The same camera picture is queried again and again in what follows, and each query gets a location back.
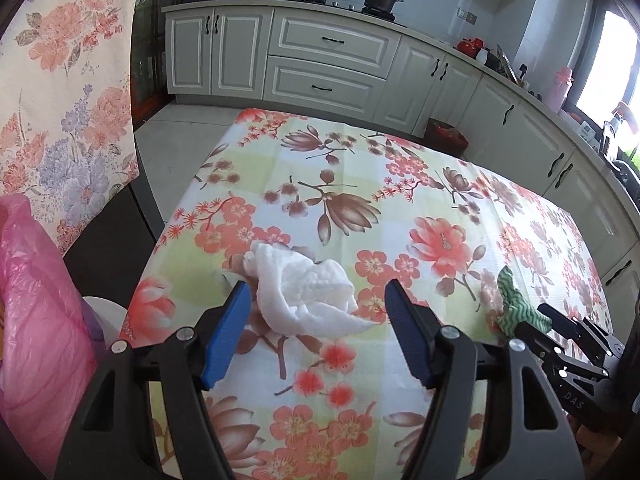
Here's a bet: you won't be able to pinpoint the green zigzag cloth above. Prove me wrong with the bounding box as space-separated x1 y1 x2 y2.
496 266 552 338

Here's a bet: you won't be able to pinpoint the white paper towel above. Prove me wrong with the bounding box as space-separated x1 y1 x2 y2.
242 240 376 339

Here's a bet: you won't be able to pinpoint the pink-lined trash bin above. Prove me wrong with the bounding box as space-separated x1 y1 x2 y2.
1 194 96 478

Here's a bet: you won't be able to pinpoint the red floor trash bin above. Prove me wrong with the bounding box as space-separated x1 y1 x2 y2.
423 118 469 158

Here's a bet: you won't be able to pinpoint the white lower kitchen cabinets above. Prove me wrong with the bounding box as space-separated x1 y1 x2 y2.
164 0 639 337

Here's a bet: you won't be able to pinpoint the pink thermos flask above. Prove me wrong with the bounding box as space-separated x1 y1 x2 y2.
542 66 574 114

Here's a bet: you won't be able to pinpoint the floral curtain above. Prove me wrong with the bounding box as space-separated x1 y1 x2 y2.
1 0 139 252

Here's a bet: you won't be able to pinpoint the window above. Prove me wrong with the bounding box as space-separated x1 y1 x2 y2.
567 2 639 129

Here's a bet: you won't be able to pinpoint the red kettle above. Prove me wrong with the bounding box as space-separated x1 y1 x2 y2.
456 38 484 58

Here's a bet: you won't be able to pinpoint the gas stove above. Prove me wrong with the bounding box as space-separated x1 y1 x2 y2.
291 0 395 22

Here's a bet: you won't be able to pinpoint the red-framed glass door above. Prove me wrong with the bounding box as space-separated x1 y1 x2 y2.
131 0 180 129

